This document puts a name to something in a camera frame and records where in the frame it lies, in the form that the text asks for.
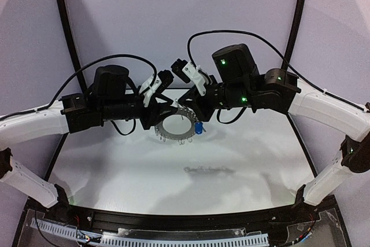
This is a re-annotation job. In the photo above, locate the perforated metal key ring disc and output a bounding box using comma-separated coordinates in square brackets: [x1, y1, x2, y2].
[154, 107, 198, 145]

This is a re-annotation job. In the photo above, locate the blue key tag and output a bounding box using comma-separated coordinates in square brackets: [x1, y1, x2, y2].
[194, 121, 204, 135]

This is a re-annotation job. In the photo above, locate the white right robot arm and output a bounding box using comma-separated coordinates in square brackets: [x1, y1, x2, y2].
[172, 44, 369, 207]

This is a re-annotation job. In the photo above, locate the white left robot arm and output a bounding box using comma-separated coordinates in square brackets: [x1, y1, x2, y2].
[1, 65, 177, 209]

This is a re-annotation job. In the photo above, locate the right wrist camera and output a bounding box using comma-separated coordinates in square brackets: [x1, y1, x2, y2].
[171, 59, 213, 97]

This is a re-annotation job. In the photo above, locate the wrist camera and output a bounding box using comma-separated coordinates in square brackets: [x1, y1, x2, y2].
[171, 59, 213, 97]
[139, 69, 174, 108]

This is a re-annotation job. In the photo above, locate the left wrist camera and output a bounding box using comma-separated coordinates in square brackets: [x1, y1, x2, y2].
[139, 69, 174, 108]

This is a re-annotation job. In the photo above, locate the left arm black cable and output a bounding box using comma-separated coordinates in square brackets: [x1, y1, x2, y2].
[0, 53, 158, 137]

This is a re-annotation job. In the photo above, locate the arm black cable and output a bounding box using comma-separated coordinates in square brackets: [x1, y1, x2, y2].
[0, 53, 158, 137]
[187, 30, 367, 123]

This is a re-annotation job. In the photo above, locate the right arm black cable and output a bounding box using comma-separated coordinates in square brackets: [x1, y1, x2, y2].
[187, 30, 367, 123]

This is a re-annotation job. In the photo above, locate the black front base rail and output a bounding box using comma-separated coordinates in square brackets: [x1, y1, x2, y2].
[24, 197, 345, 238]

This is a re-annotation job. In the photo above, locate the right black frame post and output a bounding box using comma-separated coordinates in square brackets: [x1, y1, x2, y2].
[281, 0, 305, 69]

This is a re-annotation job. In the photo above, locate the black frame post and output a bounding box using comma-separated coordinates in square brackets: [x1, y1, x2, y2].
[281, 0, 305, 69]
[51, 0, 87, 91]

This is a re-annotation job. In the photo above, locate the white slotted cable duct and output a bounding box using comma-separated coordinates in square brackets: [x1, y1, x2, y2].
[29, 218, 269, 247]

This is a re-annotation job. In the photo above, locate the left black frame post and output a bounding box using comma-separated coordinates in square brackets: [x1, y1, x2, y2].
[51, 0, 87, 91]

